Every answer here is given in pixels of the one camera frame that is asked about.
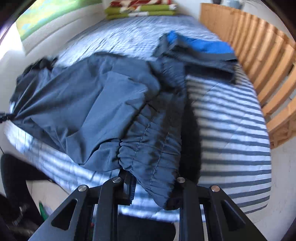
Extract dark navy blue trousers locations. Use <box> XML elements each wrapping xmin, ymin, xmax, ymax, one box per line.
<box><xmin>10</xmin><ymin>31</ymin><xmax>240</xmax><ymax>210</ymax></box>

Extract black garment with red trim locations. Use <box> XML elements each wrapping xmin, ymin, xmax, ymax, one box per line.
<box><xmin>21</xmin><ymin>57</ymin><xmax>58</xmax><ymax>77</ymax></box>

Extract blue white striped bed sheet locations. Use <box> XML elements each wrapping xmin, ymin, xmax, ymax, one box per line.
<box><xmin>4</xmin><ymin>15</ymin><xmax>271</xmax><ymax>222</ymax></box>

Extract black office chair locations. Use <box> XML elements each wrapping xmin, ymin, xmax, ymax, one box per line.
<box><xmin>1</xmin><ymin>154</ymin><xmax>50</xmax><ymax>240</ymax></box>

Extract green red folded blanket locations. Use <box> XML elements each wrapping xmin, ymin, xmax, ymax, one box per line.
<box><xmin>104</xmin><ymin>1</ymin><xmax>178</xmax><ymax>20</ymax></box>

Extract patterned wall hanging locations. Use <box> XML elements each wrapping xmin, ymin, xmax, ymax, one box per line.
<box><xmin>16</xmin><ymin>1</ymin><xmax>104</xmax><ymax>54</ymax></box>

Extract wooden slatted bed rail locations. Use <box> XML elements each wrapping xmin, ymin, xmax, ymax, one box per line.
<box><xmin>200</xmin><ymin>3</ymin><xmax>295</xmax><ymax>148</ymax></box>

